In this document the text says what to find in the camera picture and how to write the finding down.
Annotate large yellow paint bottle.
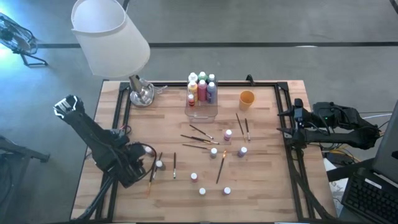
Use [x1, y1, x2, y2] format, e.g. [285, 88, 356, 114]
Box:
[187, 80, 199, 102]

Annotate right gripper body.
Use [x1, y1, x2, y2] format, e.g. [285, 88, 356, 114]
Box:
[292, 98, 308, 147]

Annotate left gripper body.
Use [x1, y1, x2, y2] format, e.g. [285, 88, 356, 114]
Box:
[119, 142, 149, 189]

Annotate thin black paintbrush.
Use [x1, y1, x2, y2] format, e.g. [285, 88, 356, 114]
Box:
[152, 151, 164, 180]

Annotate black floor stand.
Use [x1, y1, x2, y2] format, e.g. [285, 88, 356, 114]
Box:
[0, 136, 51, 224]

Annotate large periwinkle blue paint bottle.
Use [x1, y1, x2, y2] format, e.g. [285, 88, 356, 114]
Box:
[206, 81, 218, 105]

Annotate clear plastic bin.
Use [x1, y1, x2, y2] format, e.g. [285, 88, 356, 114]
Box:
[184, 79, 219, 123]

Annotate black desk bar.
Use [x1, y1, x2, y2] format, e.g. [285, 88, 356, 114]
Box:
[326, 157, 376, 183]

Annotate clear lamp cord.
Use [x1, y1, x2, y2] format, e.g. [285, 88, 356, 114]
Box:
[151, 84, 169, 95]

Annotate yellow paper cup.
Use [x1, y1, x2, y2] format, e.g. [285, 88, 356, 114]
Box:
[238, 90, 256, 112]

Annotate black power adapter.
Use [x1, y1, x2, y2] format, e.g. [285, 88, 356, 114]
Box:
[326, 151, 354, 166]

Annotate white paper sheet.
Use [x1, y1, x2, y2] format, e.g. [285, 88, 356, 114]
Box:
[323, 157, 346, 215]

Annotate black floor fan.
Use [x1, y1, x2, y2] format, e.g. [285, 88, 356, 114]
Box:
[0, 12, 49, 68]

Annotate black table frame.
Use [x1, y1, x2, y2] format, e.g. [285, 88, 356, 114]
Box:
[74, 80, 335, 223]

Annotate black paintbrush gold ferrule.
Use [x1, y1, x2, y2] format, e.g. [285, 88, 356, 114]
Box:
[235, 113, 246, 140]

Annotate black paintbrush orange bristles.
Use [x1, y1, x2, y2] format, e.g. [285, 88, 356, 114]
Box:
[215, 149, 228, 185]

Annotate grey laptop screen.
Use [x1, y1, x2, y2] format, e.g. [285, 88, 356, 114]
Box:
[372, 99, 398, 189]

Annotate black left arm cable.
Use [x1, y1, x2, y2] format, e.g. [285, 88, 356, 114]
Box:
[136, 142, 158, 182]

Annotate black keyboard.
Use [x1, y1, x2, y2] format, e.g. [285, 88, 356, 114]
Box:
[341, 172, 398, 224]

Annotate white shade silver table lamp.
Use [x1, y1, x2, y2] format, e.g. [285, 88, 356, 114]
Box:
[70, 0, 155, 108]

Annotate large pink paint bottle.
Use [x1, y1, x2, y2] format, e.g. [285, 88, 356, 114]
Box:
[197, 79, 208, 103]

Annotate paintbrush with orange end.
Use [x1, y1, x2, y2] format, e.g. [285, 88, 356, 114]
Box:
[146, 167, 156, 195]

